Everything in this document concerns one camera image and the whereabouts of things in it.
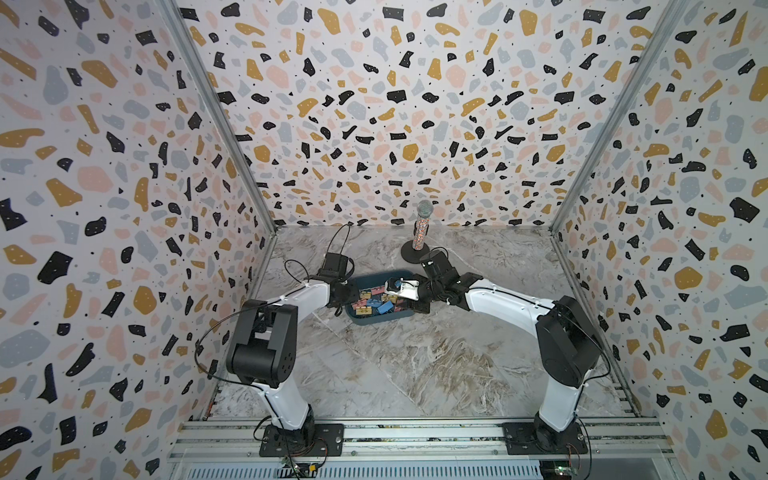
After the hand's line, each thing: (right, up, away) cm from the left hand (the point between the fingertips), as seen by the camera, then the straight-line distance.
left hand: (356, 293), depth 97 cm
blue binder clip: (+10, -4, -2) cm, 11 cm away
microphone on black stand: (+19, +14, +9) cm, 25 cm away
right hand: (+14, +1, -9) cm, 17 cm away
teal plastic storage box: (+6, -4, 0) cm, 7 cm away
